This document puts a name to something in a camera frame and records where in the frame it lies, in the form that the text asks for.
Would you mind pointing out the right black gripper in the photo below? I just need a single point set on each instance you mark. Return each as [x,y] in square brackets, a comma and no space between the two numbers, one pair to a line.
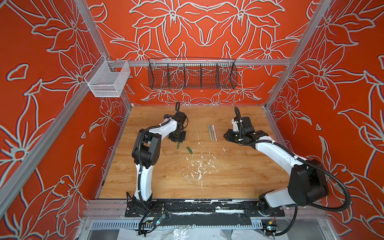
[228,135]

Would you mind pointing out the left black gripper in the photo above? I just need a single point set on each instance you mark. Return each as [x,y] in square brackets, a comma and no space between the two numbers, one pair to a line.
[180,139]

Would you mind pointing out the pink pen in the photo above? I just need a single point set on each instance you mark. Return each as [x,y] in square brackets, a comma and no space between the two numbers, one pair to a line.
[214,132]

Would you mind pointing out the light green pen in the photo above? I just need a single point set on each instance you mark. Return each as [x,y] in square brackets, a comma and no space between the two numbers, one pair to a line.
[210,133]

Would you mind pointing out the tan pen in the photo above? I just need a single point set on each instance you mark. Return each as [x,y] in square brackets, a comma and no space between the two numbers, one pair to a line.
[212,132]

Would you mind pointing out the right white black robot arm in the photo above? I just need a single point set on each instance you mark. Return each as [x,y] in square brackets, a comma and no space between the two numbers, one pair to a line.
[307,183]

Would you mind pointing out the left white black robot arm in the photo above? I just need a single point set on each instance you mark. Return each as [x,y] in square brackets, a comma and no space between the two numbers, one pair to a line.
[146,153]

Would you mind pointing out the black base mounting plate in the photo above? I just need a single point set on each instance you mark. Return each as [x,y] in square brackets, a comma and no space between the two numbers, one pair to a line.
[202,206]

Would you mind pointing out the black wire mesh basket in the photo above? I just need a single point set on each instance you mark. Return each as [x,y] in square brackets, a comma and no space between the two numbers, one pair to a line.
[183,73]

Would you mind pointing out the grey slotted cable duct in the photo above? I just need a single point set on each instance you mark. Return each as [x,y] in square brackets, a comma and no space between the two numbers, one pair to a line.
[251,224]

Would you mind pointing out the white wire mesh basket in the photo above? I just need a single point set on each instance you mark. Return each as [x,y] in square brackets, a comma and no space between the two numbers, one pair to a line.
[107,79]

